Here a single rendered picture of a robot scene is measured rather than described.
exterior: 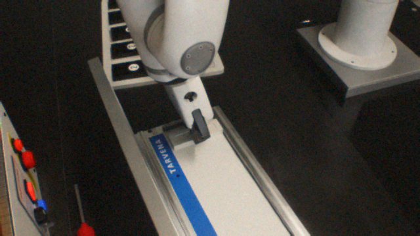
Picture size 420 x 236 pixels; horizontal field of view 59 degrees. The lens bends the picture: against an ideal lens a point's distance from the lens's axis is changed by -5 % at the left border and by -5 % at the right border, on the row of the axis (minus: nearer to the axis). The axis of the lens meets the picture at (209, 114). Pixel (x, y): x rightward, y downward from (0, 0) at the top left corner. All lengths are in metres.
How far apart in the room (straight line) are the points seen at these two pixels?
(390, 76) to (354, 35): 0.12
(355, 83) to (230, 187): 0.38
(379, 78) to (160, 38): 0.58
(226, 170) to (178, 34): 0.32
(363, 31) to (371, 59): 0.08
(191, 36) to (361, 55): 0.57
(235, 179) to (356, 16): 0.45
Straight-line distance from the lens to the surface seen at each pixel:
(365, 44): 0.92
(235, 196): 0.65
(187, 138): 0.71
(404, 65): 0.98
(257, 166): 0.69
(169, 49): 0.44
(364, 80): 0.89
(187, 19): 0.42
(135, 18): 0.50
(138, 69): 0.89
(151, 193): 0.43
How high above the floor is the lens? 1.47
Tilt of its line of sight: 45 degrees down
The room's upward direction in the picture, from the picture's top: straight up
